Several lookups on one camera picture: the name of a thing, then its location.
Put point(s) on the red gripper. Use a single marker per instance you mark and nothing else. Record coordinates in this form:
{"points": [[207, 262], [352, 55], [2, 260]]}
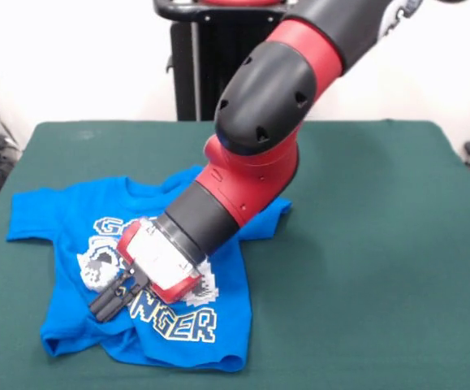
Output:
{"points": [[157, 260]]}

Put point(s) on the blue printed t-shirt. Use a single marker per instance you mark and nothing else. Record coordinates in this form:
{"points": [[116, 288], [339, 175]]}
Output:
{"points": [[68, 252]]}

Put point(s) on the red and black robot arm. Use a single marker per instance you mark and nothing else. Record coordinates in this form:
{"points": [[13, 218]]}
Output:
{"points": [[267, 142]]}

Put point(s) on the dark green tablecloth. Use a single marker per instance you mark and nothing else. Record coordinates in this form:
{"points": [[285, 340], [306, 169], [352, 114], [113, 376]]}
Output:
{"points": [[380, 284]]}

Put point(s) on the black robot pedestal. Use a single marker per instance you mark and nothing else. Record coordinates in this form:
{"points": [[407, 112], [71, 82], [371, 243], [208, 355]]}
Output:
{"points": [[210, 69]]}

